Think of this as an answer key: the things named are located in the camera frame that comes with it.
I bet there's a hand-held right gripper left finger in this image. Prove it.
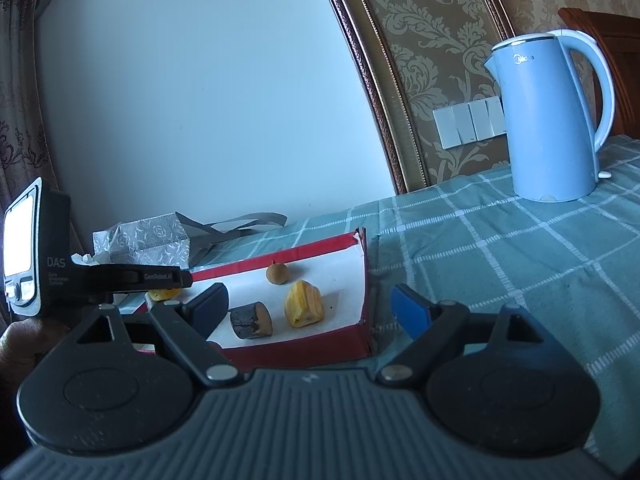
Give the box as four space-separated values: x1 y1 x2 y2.
57 282 246 388

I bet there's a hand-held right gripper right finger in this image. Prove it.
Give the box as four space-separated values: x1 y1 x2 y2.
375 284 551 388

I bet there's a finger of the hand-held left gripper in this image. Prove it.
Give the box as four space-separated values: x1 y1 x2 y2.
89 265 194 295

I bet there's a yellow peeled citrus chunk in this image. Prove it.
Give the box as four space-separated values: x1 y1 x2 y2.
284 280 325 330

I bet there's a red shallow cardboard box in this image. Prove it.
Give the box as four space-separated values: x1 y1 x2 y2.
117 227 382 373

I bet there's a person's left hand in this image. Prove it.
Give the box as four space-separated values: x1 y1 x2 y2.
0 318 76 396

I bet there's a grey patterned gift bag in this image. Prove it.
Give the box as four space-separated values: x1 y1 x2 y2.
92 212 288 268

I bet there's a patterned curtain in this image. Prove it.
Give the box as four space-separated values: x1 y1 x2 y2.
0 0 76 321

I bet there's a blue electric kettle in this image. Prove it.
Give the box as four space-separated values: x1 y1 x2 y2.
482 30 616 203

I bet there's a white wall switch panel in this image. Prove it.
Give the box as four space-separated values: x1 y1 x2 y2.
432 96 508 150

